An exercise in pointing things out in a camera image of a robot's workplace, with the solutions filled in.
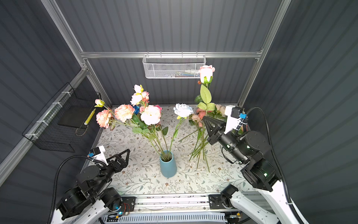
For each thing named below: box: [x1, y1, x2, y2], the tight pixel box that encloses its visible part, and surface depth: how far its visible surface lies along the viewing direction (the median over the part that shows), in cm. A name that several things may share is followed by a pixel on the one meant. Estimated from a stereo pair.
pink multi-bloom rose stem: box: [129, 84, 150, 107], surface depth 53 cm
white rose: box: [169, 103, 194, 159], surface depth 59 cm
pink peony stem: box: [139, 105, 170, 162], surface depth 54 cm
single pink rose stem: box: [197, 64, 216, 122], surface depth 47 cm
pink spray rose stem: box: [94, 99, 164, 161], surface depth 55 cm
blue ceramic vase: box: [159, 150, 178, 179], surface depth 71 cm
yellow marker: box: [83, 108, 97, 126], surface depth 77 cm
